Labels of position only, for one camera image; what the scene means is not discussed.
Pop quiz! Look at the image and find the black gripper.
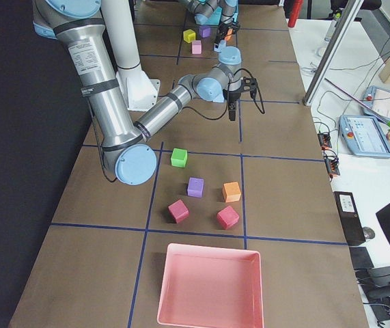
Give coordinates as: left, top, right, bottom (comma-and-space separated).
214, 21, 240, 44
223, 77, 258, 121

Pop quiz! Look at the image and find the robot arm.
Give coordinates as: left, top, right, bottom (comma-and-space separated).
179, 0, 240, 49
32, 1, 262, 185

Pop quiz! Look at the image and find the orange-red foam block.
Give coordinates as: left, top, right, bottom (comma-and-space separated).
224, 28, 233, 41

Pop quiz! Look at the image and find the dark purple foam block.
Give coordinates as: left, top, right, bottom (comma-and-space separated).
199, 25, 211, 38

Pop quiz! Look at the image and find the light pink foam block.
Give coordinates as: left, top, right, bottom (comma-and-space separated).
191, 40, 202, 55

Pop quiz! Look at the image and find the yellow foam block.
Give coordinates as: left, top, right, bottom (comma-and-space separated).
183, 29, 196, 44

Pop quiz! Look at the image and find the red bottle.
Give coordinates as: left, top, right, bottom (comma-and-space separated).
288, 0, 303, 28

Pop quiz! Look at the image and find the green foam block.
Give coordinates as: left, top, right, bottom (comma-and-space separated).
171, 148, 188, 168

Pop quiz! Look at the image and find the orange foam block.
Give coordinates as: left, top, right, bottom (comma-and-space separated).
222, 182, 242, 202

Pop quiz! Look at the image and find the magenta foam block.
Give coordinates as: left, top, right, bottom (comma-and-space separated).
217, 206, 240, 230

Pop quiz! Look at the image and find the crimson foam block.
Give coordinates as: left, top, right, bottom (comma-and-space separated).
168, 200, 189, 223

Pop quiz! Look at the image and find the teach pendant near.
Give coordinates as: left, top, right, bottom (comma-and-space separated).
339, 115, 390, 159

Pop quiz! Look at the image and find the teach pendant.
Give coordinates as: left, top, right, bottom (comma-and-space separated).
363, 85, 390, 120
339, 115, 390, 159

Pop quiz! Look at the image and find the teach pendant far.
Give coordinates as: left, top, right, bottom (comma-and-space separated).
363, 85, 390, 120

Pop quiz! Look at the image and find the green grabber tool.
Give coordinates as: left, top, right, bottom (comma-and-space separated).
324, 77, 390, 150

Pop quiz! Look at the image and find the black power box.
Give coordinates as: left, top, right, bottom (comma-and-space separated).
333, 191, 365, 246

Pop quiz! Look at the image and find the pink plastic tray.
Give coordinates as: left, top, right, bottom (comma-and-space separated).
157, 243, 264, 327

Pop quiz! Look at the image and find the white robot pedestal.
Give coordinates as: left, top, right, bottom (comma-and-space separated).
101, 0, 161, 111

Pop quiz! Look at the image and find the aluminium frame beam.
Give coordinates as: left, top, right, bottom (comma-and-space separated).
303, 0, 364, 106

